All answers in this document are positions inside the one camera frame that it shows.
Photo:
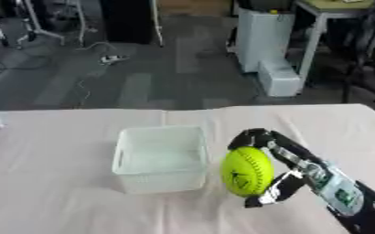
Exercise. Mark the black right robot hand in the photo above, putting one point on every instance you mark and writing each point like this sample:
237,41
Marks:
257,138

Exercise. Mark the white cabinet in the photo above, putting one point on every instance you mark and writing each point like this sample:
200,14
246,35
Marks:
263,38

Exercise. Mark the white power strip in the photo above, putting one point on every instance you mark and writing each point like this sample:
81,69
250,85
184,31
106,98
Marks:
112,58

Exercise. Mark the white plastic basket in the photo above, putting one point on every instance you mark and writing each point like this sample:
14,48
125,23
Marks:
161,158

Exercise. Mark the white-legged table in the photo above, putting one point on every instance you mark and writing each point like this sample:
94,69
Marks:
324,18

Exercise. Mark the white box on floor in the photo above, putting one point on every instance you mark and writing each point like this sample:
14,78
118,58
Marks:
277,78

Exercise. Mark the black panel with white legs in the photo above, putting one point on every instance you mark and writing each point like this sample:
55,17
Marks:
129,21

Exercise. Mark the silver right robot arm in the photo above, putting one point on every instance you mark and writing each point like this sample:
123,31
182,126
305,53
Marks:
351,198

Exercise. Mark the yellow-green ball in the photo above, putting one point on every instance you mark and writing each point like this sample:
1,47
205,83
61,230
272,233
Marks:
247,172

